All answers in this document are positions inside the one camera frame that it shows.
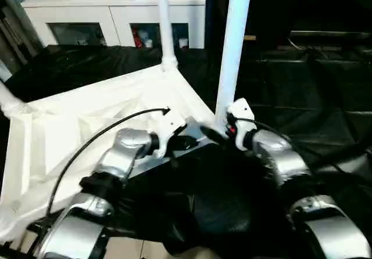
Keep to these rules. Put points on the white plastic table leg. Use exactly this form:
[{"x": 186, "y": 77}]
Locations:
[
  {"x": 10, "y": 99},
  {"x": 165, "y": 21},
  {"x": 232, "y": 44}
]

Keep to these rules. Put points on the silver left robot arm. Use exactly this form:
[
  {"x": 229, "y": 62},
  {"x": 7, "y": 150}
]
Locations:
[{"x": 110, "y": 172}]

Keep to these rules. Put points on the black work mat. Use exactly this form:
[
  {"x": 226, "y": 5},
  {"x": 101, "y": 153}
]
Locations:
[{"x": 308, "y": 108}]

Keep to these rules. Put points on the small tan label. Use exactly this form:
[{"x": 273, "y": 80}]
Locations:
[{"x": 250, "y": 38}]

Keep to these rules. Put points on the red bottle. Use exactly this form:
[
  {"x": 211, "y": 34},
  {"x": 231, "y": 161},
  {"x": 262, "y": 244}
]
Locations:
[{"x": 137, "y": 37}]

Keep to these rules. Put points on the dark low shelf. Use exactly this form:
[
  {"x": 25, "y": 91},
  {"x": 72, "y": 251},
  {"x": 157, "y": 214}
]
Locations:
[{"x": 331, "y": 37}]

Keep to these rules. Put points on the white cabinet with glass doors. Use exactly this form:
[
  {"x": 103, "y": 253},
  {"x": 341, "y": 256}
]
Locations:
[{"x": 75, "y": 3}]

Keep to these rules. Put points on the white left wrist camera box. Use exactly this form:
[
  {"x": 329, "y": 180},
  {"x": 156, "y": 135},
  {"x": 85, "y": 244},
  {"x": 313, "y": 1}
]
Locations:
[{"x": 170, "y": 131}]

